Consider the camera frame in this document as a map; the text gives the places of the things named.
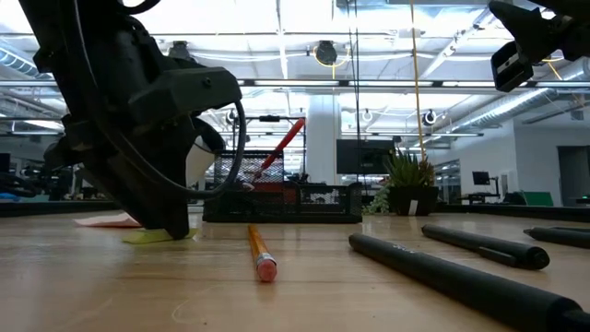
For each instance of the small black monitor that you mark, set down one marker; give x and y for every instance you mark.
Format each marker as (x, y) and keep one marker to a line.
(480, 178)

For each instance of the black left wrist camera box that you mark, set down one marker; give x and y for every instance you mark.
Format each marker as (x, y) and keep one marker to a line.
(184, 92)

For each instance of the potted succulent plant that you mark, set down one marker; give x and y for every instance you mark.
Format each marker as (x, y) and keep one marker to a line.
(410, 198)

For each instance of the red scissors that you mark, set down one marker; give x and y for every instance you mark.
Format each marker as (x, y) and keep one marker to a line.
(286, 140)

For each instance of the large black monitor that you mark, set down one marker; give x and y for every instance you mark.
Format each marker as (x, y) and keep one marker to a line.
(364, 157)

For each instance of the black mesh desk organizer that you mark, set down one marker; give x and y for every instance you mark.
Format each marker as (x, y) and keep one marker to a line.
(322, 203)

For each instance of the yellow-green sticky note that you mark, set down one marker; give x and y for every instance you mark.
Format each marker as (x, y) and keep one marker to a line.
(147, 237)

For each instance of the black aluminium table frame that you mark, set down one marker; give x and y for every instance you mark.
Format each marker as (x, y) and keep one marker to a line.
(46, 208)

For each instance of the pink sticky note pad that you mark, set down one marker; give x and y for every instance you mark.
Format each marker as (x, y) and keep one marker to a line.
(101, 221)

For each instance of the black pen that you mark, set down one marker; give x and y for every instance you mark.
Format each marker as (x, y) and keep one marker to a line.
(461, 281)
(562, 237)
(484, 244)

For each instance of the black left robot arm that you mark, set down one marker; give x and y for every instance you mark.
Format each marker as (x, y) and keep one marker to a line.
(69, 37)

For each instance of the green board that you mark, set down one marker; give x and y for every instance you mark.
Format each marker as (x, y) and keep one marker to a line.
(538, 198)

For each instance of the orange pencil with pink eraser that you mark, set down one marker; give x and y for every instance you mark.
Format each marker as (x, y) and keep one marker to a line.
(260, 251)

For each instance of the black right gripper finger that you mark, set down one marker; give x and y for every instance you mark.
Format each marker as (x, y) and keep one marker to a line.
(530, 32)

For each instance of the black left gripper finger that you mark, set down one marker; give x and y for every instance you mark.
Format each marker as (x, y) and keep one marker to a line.
(161, 212)

